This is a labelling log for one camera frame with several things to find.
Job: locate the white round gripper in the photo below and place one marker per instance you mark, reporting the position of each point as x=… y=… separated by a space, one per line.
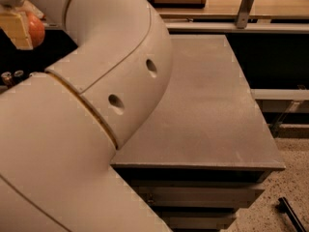
x=14 y=29

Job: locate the red apple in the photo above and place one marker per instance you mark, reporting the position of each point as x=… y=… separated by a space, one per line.
x=35 y=29

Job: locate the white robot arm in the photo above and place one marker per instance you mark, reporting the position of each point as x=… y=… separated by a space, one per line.
x=60 y=128

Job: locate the orange drink can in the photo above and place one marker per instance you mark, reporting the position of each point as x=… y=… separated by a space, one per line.
x=7 y=78

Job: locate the upper grey drawer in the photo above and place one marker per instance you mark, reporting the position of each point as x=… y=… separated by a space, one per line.
x=225 y=196

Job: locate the grey drawer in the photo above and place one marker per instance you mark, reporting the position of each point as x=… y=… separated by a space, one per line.
x=225 y=196
x=197 y=221

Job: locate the grey drawer cabinet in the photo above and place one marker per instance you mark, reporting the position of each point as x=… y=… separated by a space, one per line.
x=207 y=130

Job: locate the lower grey drawer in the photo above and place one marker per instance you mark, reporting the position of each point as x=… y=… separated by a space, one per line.
x=197 y=221

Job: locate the black bar on floor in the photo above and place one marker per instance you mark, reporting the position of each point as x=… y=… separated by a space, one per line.
x=285 y=208

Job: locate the right metal bracket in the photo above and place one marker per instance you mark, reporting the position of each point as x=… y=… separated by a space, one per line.
x=243 y=13

